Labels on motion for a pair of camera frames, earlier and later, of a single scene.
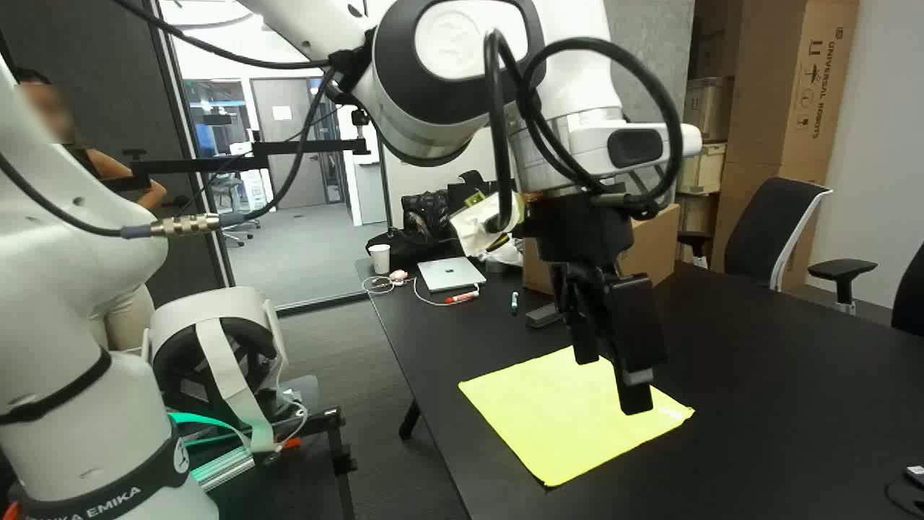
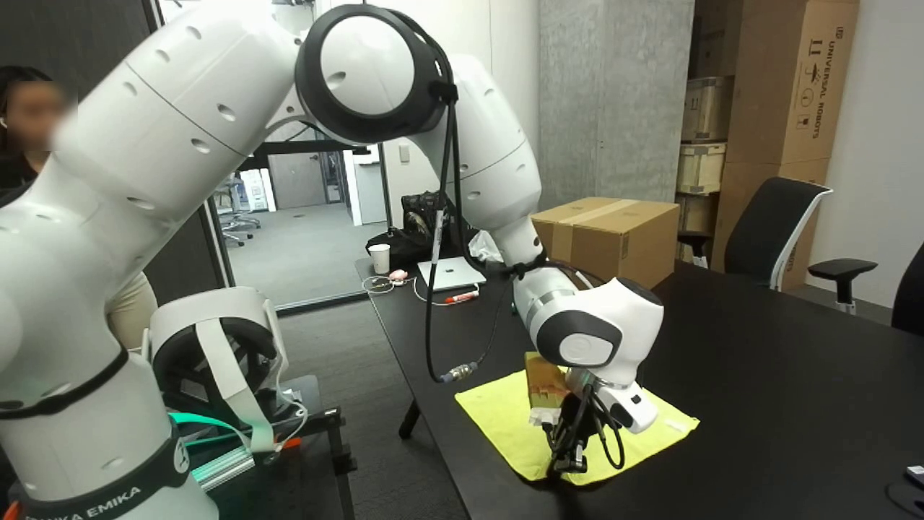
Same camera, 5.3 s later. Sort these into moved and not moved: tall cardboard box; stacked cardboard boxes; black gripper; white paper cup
Moved: black gripper
Not moved: white paper cup; stacked cardboard boxes; tall cardboard box
